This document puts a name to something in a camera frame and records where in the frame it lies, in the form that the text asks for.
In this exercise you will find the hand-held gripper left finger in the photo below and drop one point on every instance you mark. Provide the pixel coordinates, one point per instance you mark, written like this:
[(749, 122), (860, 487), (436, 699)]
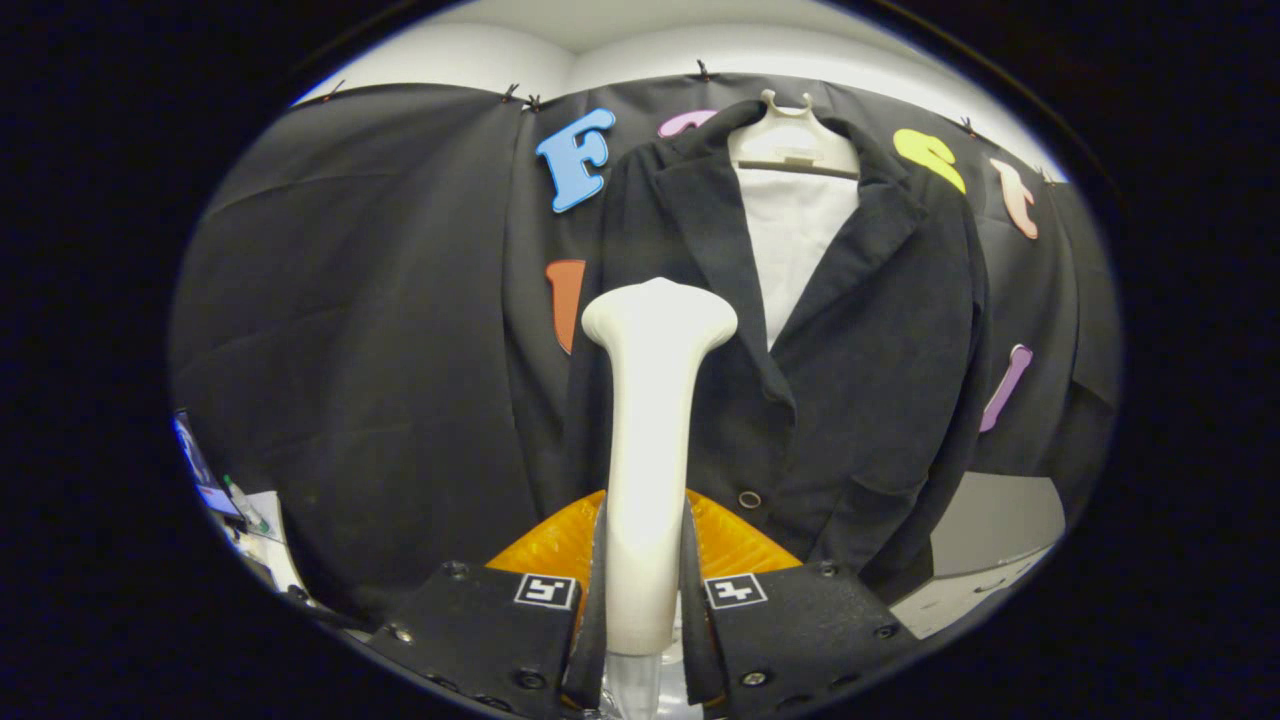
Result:
[(480, 630)]

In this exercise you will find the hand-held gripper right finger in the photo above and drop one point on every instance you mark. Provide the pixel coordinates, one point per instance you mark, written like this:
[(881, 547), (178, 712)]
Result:
[(790, 630)]

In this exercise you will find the white garment steamer head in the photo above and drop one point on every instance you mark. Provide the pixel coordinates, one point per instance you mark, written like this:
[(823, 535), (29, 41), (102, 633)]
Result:
[(650, 450)]

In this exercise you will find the black suit jacket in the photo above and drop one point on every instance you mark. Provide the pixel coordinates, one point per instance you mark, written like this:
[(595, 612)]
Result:
[(880, 350)]

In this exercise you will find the white shirt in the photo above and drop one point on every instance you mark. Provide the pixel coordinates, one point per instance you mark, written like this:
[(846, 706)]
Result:
[(795, 240)]

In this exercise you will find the white paper sheet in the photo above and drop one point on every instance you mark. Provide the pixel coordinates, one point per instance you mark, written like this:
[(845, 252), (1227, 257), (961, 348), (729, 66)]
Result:
[(275, 540)]

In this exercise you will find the grey cabinet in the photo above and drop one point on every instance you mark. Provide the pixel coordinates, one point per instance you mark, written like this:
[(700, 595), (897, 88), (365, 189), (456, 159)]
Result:
[(990, 520)]

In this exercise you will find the computer monitor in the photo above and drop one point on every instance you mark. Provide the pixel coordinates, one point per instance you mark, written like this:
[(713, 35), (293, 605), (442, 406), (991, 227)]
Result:
[(200, 465)]

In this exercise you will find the black backdrop cloth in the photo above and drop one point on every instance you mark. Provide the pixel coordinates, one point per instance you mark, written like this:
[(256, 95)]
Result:
[(350, 300)]

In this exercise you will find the white plastic hanger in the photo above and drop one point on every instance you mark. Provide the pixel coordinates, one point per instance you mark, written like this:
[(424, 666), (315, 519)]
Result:
[(790, 145)]

